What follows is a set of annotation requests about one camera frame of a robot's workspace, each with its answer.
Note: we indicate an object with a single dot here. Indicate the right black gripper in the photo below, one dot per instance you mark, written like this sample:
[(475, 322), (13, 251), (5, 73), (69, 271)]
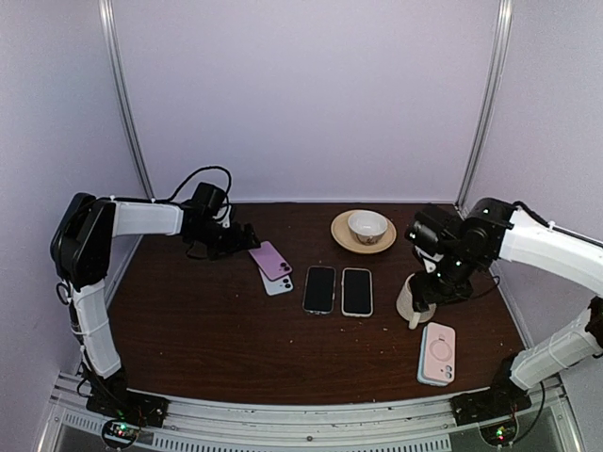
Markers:
[(425, 295)]

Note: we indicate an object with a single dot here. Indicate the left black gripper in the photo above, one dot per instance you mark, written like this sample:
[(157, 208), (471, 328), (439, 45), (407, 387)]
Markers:
[(236, 244)]

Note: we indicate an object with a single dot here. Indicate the purple smartphone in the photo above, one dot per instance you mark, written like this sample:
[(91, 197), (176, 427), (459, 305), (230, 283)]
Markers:
[(270, 261)]

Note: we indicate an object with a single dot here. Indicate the black smartphone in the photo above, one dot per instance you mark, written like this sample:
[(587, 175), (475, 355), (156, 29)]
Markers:
[(356, 291), (319, 289)]

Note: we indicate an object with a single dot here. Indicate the white phone case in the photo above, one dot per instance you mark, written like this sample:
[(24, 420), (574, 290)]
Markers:
[(342, 301)]

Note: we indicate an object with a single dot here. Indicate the pink phone case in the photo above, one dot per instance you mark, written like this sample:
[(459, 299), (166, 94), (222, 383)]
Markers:
[(438, 353)]

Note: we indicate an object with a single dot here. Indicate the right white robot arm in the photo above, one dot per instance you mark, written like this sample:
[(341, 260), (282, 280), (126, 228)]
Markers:
[(496, 230)]

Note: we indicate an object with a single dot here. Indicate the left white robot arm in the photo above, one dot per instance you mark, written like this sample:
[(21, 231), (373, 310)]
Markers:
[(82, 244)]

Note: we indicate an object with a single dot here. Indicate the light blue phone case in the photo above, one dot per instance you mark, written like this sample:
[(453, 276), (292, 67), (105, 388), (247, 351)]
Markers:
[(421, 372)]

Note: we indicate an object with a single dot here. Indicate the light blue smartphone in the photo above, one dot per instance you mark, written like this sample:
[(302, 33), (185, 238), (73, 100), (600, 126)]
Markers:
[(276, 287)]

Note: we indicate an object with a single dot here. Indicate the white ceramic bowl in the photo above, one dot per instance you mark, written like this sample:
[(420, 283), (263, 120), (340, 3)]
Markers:
[(367, 226)]

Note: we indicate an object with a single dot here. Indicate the cream ceramic mug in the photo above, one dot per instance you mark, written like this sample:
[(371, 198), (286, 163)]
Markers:
[(404, 306)]

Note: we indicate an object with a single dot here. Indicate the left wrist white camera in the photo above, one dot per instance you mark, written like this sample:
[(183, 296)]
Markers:
[(225, 216)]

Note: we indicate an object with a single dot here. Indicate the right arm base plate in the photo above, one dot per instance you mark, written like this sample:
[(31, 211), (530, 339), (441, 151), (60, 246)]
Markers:
[(501, 399)]

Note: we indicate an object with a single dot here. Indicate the aluminium front rail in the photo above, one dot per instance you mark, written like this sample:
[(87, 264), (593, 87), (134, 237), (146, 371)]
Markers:
[(420, 424)]

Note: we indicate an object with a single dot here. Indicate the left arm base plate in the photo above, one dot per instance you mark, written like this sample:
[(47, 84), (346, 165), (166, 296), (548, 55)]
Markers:
[(139, 409)]

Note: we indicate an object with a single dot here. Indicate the right aluminium frame post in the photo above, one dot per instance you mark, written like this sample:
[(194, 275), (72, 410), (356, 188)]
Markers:
[(498, 56)]

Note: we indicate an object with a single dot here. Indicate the aluminium frame post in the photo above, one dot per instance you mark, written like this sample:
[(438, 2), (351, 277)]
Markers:
[(109, 27), (498, 56)]

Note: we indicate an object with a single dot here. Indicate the left aluminium frame post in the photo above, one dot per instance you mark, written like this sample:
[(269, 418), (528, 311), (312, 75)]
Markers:
[(109, 27)]

